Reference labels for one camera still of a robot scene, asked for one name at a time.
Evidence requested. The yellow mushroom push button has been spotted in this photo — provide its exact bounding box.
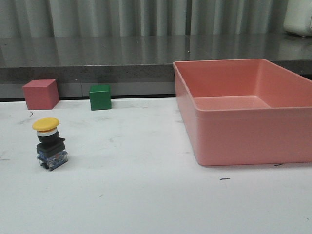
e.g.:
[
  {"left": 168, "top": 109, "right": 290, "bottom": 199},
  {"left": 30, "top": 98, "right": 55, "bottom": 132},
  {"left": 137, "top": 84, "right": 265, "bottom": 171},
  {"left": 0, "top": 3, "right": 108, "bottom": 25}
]
[{"left": 32, "top": 117, "right": 68, "bottom": 171}]

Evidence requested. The grey stone counter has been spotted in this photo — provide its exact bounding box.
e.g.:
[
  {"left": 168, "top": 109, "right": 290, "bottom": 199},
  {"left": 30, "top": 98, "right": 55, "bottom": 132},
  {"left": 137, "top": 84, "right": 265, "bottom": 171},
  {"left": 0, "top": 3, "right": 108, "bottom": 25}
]
[{"left": 0, "top": 33, "right": 312, "bottom": 100}]

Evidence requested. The green cube block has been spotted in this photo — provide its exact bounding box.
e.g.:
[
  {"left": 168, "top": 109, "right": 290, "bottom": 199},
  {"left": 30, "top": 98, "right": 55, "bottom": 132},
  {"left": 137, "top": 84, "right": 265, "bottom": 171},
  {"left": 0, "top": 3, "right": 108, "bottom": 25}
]
[{"left": 89, "top": 85, "right": 112, "bottom": 111}]

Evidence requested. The pink plastic bin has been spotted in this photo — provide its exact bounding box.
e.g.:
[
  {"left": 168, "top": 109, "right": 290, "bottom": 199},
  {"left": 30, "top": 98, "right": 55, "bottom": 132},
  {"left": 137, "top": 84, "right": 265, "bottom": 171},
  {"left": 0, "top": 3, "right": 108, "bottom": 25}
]
[{"left": 174, "top": 59, "right": 312, "bottom": 166}]

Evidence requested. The pink cube block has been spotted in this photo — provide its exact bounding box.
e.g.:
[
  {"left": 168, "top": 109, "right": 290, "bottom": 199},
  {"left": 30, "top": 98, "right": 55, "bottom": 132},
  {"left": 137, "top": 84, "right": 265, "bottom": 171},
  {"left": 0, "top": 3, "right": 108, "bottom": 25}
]
[{"left": 22, "top": 79, "right": 59, "bottom": 110}]

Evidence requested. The grey curtain backdrop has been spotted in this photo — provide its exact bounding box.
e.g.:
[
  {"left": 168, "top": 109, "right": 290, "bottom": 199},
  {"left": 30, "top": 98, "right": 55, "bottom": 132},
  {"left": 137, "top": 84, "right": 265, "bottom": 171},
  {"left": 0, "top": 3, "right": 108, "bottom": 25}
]
[{"left": 0, "top": 0, "right": 290, "bottom": 39}]

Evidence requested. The white appliance on counter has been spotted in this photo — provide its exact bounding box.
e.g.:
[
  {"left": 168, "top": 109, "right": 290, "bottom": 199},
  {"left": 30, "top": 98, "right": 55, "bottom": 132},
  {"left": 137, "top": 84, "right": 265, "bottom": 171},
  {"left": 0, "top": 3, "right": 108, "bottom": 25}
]
[{"left": 283, "top": 0, "right": 312, "bottom": 37}]

